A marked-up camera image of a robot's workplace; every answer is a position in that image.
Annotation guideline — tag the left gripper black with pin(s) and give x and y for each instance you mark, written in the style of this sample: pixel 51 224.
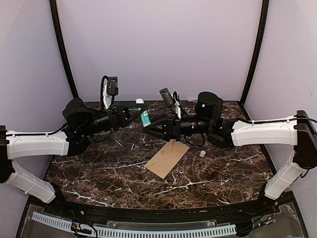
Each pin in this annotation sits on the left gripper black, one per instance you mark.
pixel 119 117

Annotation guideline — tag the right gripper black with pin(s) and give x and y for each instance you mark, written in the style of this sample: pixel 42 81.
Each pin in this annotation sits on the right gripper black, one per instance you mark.
pixel 171 128

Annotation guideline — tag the green glue stick white cap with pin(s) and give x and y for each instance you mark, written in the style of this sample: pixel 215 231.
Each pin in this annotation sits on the green glue stick white cap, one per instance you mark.
pixel 144 115

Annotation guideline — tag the brown paper envelope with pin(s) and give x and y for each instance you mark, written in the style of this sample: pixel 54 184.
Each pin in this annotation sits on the brown paper envelope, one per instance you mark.
pixel 166 158

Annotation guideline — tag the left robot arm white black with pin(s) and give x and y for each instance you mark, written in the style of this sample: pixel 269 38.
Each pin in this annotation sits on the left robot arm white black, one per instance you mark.
pixel 71 139

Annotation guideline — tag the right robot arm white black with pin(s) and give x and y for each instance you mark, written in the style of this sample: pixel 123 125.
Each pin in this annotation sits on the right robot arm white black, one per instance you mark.
pixel 296 130

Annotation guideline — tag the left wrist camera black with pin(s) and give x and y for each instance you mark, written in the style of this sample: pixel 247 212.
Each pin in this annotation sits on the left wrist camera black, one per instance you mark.
pixel 112 86

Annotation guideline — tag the black front rail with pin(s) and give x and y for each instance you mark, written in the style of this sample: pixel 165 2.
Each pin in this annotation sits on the black front rail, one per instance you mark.
pixel 224 213

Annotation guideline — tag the white slotted cable duct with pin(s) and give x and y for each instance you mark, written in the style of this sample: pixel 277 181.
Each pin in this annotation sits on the white slotted cable duct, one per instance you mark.
pixel 135 230

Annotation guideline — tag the left black frame post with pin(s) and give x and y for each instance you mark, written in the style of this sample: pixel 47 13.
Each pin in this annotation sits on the left black frame post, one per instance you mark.
pixel 62 48

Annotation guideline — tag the black frame post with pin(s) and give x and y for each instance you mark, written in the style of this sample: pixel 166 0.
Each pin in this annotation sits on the black frame post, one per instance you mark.
pixel 62 48
pixel 256 52

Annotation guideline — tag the right black frame post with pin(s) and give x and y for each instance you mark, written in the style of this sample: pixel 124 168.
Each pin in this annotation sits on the right black frame post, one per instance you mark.
pixel 256 52

